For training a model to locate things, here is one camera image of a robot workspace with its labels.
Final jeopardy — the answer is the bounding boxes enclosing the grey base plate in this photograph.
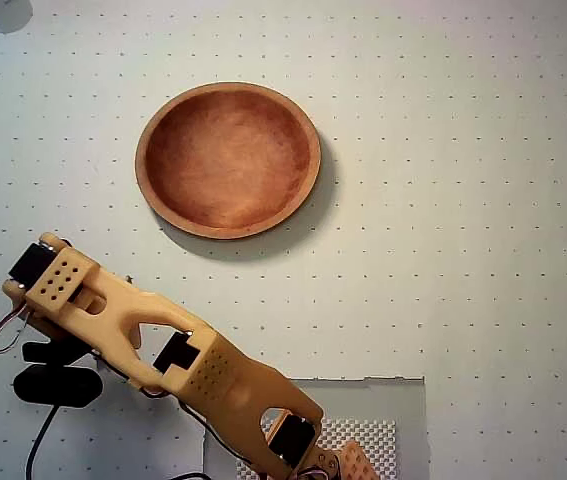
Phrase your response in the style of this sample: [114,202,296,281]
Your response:
[204,374,430,480]

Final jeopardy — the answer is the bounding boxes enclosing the round wooden bowl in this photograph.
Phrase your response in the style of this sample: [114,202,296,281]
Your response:
[135,82,323,241]

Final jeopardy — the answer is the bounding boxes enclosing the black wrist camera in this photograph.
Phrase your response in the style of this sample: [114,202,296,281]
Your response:
[12,339,105,409]

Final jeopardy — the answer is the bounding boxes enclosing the black camera cable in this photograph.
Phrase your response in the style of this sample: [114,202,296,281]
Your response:
[24,404,209,480]

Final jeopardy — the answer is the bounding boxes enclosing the red white servo cable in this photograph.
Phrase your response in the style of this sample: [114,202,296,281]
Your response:
[0,304,33,352]

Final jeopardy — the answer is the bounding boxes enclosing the orange robot base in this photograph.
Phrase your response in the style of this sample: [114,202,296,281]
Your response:
[307,439,380,480]

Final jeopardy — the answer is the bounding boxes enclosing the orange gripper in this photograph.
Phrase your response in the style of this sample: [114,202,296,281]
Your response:
[1,279,89,352]

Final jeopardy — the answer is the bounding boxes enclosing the white textured mat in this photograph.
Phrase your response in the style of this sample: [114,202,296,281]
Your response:
[235,418,399,480]

